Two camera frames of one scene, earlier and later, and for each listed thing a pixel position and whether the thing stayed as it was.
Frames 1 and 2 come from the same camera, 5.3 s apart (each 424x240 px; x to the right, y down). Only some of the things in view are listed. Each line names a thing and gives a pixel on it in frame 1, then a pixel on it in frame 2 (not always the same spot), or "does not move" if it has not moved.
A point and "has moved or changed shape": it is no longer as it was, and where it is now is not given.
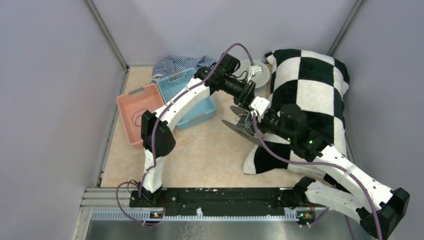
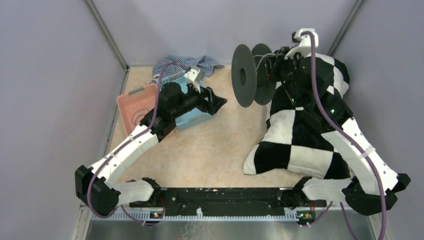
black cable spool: x=244 y=124 has moved or changed shape
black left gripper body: x=241 y=100 → x=198 y=101
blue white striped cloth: x=170 y=66 does not move
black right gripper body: x=270 y=122 → x=285 y=70
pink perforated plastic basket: x=132 y=105 does not move
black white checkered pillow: x=315 y=83 does not move
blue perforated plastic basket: x=171 y=86 does not move
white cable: x=247 y=126 → x=262 y=58
